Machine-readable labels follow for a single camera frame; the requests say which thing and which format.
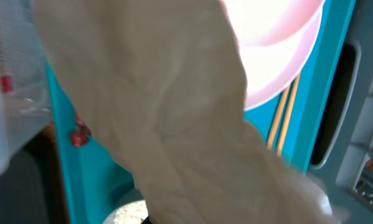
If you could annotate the red snack wrapper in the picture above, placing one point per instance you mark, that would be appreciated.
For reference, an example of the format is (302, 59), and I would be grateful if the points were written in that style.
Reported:
(80, 134)

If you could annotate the white rice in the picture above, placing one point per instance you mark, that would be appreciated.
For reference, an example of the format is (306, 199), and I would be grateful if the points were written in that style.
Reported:
(130, 213)

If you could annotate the teal serving tray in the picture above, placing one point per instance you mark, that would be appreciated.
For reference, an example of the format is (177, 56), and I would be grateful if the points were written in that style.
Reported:
(95, 185)

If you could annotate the black plastic tray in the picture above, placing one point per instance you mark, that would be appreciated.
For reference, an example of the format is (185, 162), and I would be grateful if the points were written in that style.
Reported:
(31, 190)

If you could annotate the clear plastic bin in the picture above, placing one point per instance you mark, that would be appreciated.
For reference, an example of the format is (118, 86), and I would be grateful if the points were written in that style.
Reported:
(24, 90)

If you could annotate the white napkin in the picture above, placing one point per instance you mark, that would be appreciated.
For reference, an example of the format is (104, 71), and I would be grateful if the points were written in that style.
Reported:
(161, 86)

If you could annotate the grey dishwasher rack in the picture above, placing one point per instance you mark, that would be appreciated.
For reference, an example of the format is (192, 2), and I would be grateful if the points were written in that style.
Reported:
(343, 153)

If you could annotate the white round plate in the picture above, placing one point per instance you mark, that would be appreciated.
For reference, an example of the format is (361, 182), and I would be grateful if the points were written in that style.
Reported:
(275, 39)

